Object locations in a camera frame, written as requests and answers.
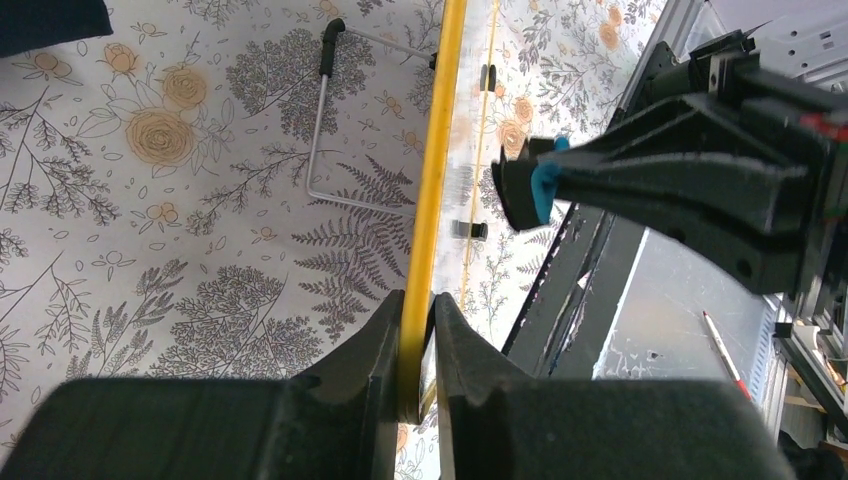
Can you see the navy basketball jersey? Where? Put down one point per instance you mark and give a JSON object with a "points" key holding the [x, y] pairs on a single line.
{"points": [[34, 24]]}

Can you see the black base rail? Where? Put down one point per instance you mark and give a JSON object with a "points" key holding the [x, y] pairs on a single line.
{"points": [[565, 320]]}

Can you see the yellow framed whiteboard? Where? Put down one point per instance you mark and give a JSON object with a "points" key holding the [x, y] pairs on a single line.
{"points": [[506, 71]]}

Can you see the blue black whiteboard eraser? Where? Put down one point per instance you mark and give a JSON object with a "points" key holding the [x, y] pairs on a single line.
{"points": [[527, 188]]}

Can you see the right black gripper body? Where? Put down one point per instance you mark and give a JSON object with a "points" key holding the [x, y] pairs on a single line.
{"points": [[731, 66]]}

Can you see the red white pen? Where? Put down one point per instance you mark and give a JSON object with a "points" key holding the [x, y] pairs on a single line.
{"points": [[724, 355]]}

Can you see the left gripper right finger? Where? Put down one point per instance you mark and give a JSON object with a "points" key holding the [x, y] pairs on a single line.
{"points": [[498, 422]]}

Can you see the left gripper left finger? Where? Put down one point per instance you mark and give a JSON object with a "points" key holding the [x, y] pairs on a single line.
{"points": [[335, 420]]}

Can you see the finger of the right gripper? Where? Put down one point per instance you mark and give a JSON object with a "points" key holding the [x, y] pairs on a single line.
{"points": [[669, 129], [669, 205]]}

